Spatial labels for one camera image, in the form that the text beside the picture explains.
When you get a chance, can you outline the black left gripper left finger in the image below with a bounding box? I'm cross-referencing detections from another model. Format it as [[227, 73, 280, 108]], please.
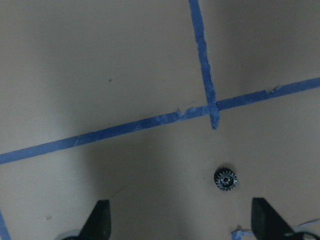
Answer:
[[77, 199, 112, 240]]

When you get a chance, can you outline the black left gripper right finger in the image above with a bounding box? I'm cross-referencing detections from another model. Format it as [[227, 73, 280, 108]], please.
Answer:
[[251, 197, 295, 240]]

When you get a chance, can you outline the black bearing gear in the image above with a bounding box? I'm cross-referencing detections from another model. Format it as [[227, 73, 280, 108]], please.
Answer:
[[213, 167, 238, 192]]

